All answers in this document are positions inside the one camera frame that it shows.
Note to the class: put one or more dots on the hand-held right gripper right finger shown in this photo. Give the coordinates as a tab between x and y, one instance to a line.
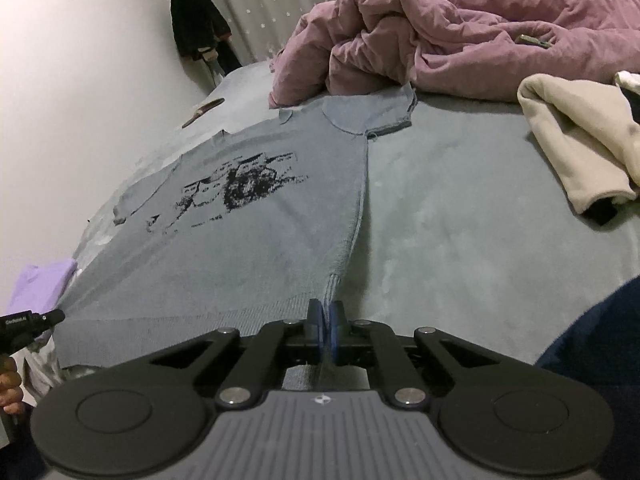
336	332

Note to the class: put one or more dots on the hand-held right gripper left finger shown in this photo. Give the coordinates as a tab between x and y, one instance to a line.
315	327

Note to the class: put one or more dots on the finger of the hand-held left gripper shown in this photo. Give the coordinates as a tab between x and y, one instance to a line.
54	319

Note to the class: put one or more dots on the grey knit sweater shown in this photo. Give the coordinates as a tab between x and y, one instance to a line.
250	260

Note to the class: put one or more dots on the person's left hand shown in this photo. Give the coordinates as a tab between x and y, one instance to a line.
11	392

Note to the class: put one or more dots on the purple folded garment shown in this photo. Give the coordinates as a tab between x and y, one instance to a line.
40	285

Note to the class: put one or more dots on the brown slipper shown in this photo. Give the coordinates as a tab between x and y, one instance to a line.
202	110

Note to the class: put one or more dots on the person's dark blue clothing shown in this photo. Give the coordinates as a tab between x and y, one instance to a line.
595	360

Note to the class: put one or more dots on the beige garment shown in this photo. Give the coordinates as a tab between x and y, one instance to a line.
575	135

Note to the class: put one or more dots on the pink duvet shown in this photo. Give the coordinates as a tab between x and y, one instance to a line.
450	35

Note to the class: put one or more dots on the star-print curtain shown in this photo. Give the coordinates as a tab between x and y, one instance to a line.
310	0

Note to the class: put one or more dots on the dark hanging jacket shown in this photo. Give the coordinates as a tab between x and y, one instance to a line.
195	15

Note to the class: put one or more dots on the small olive clip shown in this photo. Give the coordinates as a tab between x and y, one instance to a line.
532	41

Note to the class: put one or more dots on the white garment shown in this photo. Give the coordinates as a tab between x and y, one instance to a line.
629	81

